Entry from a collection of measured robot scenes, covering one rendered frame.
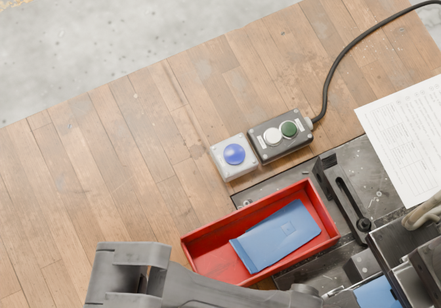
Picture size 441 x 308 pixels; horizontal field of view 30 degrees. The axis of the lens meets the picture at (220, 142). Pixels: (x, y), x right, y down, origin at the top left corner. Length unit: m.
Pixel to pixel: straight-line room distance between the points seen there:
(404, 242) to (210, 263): 0.37
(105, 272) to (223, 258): 0.45
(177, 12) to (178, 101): 1.13
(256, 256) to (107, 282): 0.47
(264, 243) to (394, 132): 0.33
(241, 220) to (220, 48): 0.34
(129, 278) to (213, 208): 0.46
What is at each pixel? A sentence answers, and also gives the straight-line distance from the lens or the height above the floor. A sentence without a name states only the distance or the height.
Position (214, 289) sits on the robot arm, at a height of 1.31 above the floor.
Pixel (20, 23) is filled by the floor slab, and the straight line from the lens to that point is 2.69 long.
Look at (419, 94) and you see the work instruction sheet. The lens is 1.61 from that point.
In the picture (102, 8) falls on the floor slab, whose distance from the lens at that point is 2.68.
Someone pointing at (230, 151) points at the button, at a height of 0.94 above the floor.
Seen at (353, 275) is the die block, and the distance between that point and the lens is 1.44.
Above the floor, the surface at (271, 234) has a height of 0.91.
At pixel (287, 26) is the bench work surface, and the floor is 0.90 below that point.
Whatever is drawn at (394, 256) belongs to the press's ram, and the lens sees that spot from 1.25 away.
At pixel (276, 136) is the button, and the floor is 0.94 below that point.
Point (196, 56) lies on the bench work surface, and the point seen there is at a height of 0.90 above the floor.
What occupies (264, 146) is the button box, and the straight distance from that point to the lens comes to 1.49.
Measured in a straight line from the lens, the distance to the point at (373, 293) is 1.39.
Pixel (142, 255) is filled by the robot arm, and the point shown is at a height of 1.35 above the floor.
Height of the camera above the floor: 2.33
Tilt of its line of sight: 70 degrees down
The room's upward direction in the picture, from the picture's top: 6 degrees clockwise
